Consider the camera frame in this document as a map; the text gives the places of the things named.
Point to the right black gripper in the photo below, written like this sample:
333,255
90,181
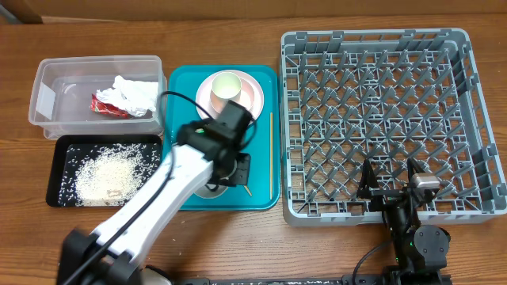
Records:
368,188

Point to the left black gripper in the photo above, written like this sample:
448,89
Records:
241,171

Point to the wooden chopstick diagonal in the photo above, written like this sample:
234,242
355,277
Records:
248,190

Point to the white bowl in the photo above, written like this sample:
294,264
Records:
210,191

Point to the white napkin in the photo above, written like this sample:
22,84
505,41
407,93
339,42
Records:
136,98

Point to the pile of rice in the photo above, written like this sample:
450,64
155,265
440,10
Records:
107,174

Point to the red sauce packet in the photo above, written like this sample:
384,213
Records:
107,109

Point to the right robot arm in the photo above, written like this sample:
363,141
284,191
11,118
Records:
420,250

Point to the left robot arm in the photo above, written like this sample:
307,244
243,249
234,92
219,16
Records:
115,252

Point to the grey dishwasher rack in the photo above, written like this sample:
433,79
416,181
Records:
385,96

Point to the wooden chopstick straight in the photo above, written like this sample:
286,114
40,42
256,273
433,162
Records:
271,158

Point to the pink small bowl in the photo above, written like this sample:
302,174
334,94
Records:
245,98

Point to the pink plate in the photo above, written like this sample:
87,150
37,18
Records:
204,91

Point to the cream paper cup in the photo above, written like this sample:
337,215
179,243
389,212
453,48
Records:
226,86

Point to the black plastic tray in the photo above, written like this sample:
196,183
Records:
66,140

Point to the clear plastic bin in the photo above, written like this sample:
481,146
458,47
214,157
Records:
63,88

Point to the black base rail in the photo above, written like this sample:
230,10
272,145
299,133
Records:
344,280

